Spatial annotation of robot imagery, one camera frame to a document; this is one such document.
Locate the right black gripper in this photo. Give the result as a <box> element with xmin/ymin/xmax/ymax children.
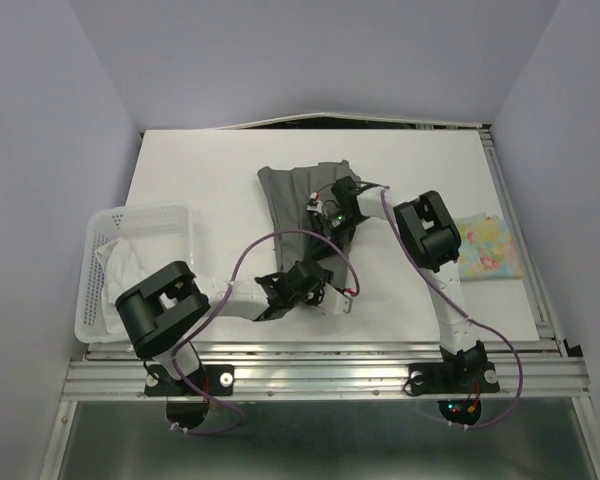
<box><xmin>306</xmin><ymin>211</ymin><xmax>367</xmax><ymax>262</ymax></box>

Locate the grey skirt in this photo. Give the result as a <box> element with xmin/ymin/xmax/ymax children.
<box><xmin>257</xmin><ymin>160</ymin><xmax>360</xmax><ymax>288</ymax></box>

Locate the floral pastel skirt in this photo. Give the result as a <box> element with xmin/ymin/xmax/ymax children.
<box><xmin>455</xmin><ymin>213</ymin><xmax>523</xmax><ymax>282</ymax></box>

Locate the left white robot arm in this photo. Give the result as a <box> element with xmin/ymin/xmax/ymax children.
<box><xmin>115</xmin><ymin>260</ymin><xmax>334</xmax><ymax>394</ymax></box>

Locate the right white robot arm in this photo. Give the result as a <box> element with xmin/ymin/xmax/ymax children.
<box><xmin>306</xmin><ymin>176</ymin><xmax>493</xmax><ymax>396</ymax></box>

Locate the white plastic laundry basket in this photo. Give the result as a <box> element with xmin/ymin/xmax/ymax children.
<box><xmin>74</xmin><ymin>202</ymin><xmax>194</xmax><ymax>344</ymax></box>

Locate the white skirt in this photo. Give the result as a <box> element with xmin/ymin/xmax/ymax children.
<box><xmin>96</xmin><ymin>237</ymin><xmax>148</xmax><ymax>335</ymax></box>

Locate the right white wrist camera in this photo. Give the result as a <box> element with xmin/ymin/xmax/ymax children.
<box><xmin>306</xmin><ymin>192</ymin><xmax>328</xmax><ymax>217</ymax></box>

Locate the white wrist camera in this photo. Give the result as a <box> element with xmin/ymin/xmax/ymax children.
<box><xmin>320</xmin><ymin>284</ymin><xmax>353</xmax><ymax>315</ymax></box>
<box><xmin>306</xmin><ymin>192</ymin><xmax>328</xmax><ymax>217</ymax></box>

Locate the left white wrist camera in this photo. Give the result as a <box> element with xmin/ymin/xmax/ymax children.
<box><xmin>320</xmin><ymin>284</ymin><xmax>353</xmax><ymax>315</ymax></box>

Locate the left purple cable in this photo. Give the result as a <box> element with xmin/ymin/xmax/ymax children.
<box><xmin>169</xmin><ymin>227</ymin><xmax>361</xmax><ymax>435</ymax></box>

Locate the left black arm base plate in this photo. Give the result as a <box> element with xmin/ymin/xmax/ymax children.
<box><xmin>144</xmin><ymin>364</ymin><xmax>235</xmax><ymax>397</ymax></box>

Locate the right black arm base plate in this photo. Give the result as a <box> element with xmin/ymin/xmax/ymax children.
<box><xmin>402</xmin><ymin>362</ymin><xmax>500</xmax><ymax>397</ymax></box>

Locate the aluminium frame rail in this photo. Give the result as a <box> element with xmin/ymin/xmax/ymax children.
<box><xmin>40</xmin><ymin>337</ymin><xmax>600</xmax><ymax>479</ymax></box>

